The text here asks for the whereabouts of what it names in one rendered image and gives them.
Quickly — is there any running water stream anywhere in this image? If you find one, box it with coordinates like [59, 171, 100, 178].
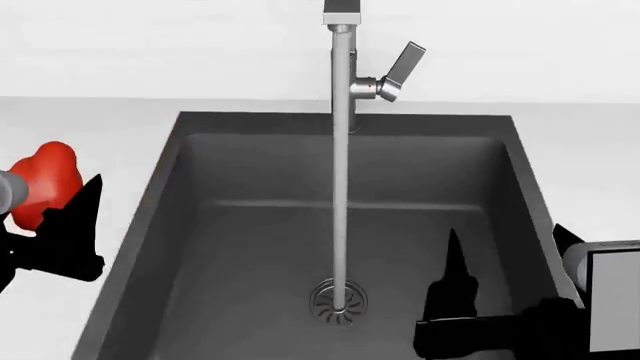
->
[331, 31, 353, 317]

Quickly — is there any round metal drain strainer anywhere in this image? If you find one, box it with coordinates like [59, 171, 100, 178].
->
[308, 277, 370, 327]

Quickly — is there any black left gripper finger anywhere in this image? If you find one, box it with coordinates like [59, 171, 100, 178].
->
[35, 173, 104, 257]

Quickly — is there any steel faucet body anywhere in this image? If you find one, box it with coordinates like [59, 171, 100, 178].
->
[322, 0, 380, 135]

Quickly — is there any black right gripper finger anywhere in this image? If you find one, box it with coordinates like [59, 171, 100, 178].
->
[551, 222, 586, 261]
[421, 227, 480, 323]

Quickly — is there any steel faucet lever handle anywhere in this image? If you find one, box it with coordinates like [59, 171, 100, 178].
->
[375, 40, 428, 104]

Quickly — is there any dark gray sink basin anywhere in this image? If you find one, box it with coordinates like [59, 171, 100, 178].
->
[72, 110, 587, 360]

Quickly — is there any red bell pepper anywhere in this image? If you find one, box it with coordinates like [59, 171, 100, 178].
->
[9, 140, 84, 232]

